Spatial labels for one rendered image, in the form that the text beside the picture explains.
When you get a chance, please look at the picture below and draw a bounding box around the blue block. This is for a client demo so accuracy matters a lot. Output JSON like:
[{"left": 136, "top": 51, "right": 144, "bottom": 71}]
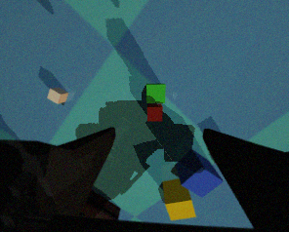
[{"left": 176, "top": 149, "right": 224, "bottom": 198}]

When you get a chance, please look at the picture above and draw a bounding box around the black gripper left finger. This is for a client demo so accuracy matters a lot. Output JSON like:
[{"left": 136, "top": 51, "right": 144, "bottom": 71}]
[{"left": 0, "top": 128, "right": 116, "bottom": 216}]

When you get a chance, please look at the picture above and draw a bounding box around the tan cube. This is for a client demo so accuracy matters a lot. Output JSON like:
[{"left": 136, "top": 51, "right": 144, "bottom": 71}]
[{"left": 47, "top": 87, "right": 69, "bottom": 103}]

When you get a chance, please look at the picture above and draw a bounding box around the yellow block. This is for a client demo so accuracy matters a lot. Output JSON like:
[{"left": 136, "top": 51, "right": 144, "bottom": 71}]
[{"left": 163, "top": 179, "right": 195, "bottom": 220}]

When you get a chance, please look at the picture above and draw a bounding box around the green block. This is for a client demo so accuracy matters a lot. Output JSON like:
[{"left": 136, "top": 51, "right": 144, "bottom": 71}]
[{"left": 146, "top": 84, "right": 166, "bottom": 103}]

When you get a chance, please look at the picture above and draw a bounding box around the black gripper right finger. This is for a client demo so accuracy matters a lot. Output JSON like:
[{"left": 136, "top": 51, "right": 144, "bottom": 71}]
[{"left": 203, "top": 129, "right": 289, "bottom": 230}]

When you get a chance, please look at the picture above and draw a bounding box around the red block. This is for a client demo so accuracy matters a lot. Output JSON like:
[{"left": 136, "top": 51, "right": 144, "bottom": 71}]
[{"left": 147, "top": 103, "right": 163, "bottom": 122}]

